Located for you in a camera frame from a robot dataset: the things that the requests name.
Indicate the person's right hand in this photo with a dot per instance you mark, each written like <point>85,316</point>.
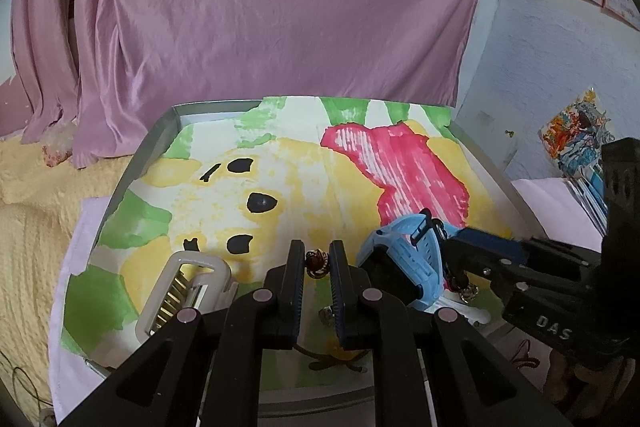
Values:
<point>567,377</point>

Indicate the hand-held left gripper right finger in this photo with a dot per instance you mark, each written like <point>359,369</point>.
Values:
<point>337,292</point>

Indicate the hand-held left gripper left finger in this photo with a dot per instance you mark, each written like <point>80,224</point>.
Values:
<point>297,287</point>

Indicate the blue wrist watch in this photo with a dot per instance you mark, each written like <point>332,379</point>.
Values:
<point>400,237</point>

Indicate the yellow blanket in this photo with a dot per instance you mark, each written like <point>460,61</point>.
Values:
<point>35,232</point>

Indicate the pink curtain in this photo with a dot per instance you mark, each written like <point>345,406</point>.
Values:
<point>275,7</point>

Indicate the small silver charm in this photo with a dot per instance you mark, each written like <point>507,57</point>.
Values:
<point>470,292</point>

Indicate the pink tablecloth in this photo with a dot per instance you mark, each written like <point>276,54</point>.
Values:
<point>75,247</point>

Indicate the grey metal tray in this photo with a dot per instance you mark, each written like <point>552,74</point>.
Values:
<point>150,142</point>

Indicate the stack of books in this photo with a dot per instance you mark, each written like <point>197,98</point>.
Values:
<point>590,194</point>

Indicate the white hair clip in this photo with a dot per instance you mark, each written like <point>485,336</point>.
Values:
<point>465,313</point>

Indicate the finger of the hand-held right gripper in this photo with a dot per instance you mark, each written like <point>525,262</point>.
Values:
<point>520,279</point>
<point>490,243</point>

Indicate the colourful cartoon poster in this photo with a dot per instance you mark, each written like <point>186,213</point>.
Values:
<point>575,137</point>

